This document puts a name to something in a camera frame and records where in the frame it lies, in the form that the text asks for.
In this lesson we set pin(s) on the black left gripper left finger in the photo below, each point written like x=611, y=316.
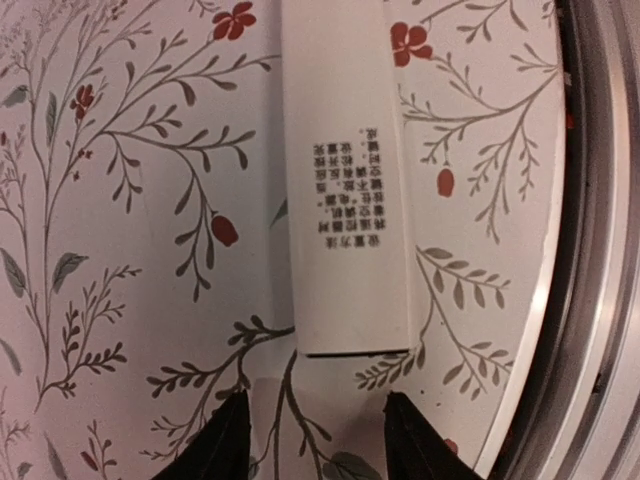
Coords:
x=221, y=450

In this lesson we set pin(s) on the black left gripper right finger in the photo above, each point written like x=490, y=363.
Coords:
x=414, y=450

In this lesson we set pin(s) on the white remote control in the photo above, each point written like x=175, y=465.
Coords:
x=348, y=200

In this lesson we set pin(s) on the floral patterned table mat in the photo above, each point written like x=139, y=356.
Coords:
x=145, y=269

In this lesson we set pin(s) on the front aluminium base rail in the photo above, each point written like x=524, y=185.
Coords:
x=578, y=414

